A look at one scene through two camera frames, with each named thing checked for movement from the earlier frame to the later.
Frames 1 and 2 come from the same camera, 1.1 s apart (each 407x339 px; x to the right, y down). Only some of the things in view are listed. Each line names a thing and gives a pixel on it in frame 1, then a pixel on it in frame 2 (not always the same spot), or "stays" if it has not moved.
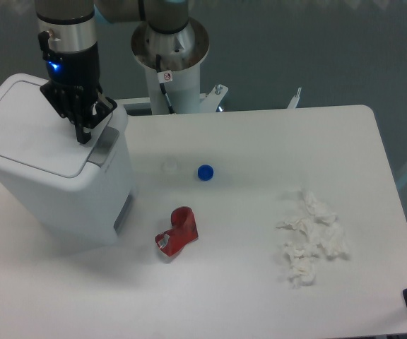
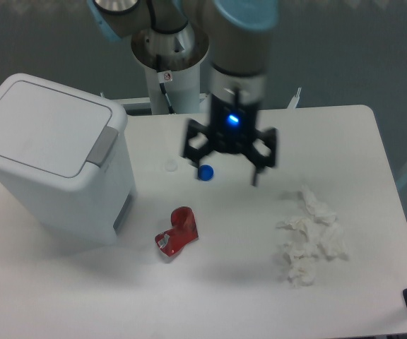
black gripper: (75, 68) -> (232, 124)
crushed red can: (184, 230) stays
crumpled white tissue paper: (316, 231) stays
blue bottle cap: (205, 172) stays
